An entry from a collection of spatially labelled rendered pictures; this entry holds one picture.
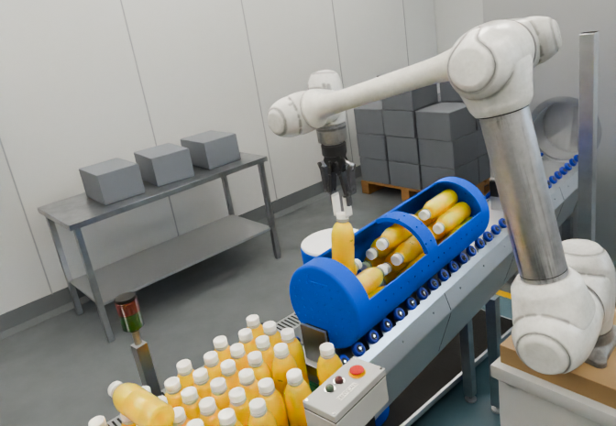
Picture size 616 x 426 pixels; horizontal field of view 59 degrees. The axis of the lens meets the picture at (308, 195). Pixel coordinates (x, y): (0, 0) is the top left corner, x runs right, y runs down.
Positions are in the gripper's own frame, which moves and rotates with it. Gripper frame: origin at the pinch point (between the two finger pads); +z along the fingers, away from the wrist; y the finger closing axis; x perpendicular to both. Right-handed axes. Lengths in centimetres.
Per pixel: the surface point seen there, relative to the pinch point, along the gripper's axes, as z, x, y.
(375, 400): 34, 36, -34
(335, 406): 28, 48, -32
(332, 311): 28.0, 15.8, -4.2
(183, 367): 27, 59, 12
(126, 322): 18, 61, 34
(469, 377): 122, -83, 6
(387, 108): 41, -315, 203
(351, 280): 18.3, 11.8, -10.1
